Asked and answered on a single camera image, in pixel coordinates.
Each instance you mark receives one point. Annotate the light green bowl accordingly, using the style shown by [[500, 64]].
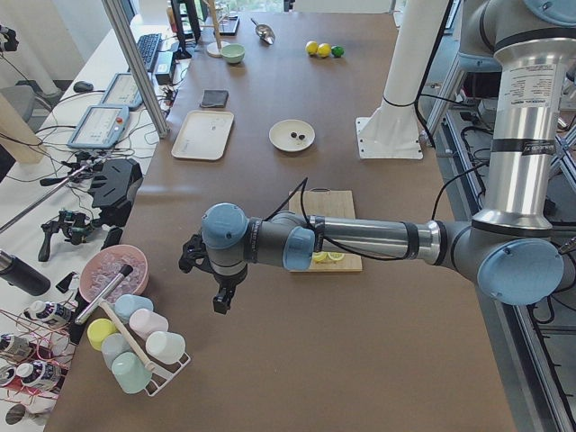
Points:
[[233, 53]]

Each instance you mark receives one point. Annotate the black thermos bottle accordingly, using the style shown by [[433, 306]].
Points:
[[23, 276]]

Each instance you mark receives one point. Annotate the white wire cup rack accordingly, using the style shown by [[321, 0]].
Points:
[[162, 374]]

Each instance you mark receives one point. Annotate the mint plastic cup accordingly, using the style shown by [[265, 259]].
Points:
[[130, 373]]

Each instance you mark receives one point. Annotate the wooden cup tree stand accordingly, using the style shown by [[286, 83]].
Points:
[[213, 49]]

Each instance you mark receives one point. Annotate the pink plastic cup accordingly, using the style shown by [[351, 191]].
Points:
[[144, 322]]

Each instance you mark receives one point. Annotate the black keyboard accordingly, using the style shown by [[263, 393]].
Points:
[[148, 46]]

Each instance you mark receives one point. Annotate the yellow plastic cup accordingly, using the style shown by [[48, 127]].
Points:
[[98, 331]]

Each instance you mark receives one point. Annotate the grey folded cloth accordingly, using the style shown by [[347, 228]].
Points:
[[214, 98]]

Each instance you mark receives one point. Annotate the pink bowl with ice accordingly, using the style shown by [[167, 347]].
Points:
[[106, 264]]

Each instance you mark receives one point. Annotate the lemon slice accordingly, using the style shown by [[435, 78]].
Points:
[[336, 256], [319, 257]]

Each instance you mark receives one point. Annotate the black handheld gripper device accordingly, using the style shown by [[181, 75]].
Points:
[[76, 226]]

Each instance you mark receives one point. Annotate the aluminium frame post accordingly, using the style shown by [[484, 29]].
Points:
[[131, 53]]

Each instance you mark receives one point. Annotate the metal muddler tool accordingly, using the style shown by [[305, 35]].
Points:
[[82, 316]]

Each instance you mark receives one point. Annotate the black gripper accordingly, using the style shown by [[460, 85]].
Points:
[[228, 283]]

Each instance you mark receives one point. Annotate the grey plastic cup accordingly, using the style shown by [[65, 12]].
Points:
[[113, 346]]

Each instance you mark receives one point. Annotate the metal scoop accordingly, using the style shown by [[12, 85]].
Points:
[[264, 32]]

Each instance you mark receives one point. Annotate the white plastic cup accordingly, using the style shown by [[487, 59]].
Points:
[[166, 347]]

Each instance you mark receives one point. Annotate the black monitor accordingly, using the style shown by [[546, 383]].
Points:
[[187, 27]]

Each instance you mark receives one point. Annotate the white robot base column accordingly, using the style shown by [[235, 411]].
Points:
[[392, 131]]

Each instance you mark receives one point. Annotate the computer mouse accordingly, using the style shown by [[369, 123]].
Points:
[[80, 87]]

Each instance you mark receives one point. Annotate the teach pendant tablet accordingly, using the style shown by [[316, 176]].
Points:
[[123, 90], [100, 127]]

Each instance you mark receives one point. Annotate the yellow lemon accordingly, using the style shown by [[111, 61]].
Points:
[[323, 50], [311, 48]]

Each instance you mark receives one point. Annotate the white round plate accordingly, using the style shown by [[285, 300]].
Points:
[[280, 135]]

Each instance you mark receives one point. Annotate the bamboo cutting board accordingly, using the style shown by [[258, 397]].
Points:
[[331, 203]]

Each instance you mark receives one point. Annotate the blue plastic cup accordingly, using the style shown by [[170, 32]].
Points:
[[127, 304]]

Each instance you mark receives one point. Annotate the cream serving tray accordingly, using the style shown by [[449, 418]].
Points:
[[203, 135]]

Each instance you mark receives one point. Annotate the green lime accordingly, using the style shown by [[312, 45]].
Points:
[[337, 51]]

